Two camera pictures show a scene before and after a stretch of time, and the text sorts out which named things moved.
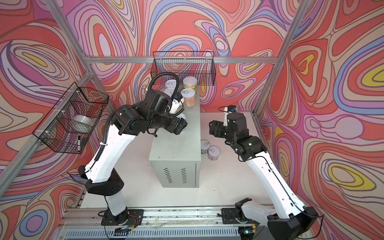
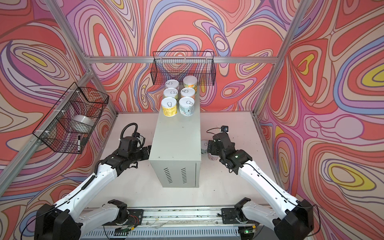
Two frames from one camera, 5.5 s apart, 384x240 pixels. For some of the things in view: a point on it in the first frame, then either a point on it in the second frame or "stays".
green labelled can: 169,91 stays
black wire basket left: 70,124 stays
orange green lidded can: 190,82 stays
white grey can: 213,153 stays
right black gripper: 219,125 to 212,147
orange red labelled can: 189,96 stays
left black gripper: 173,128 to 145,151
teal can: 183,115 to 186,106
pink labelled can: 171,83 stays
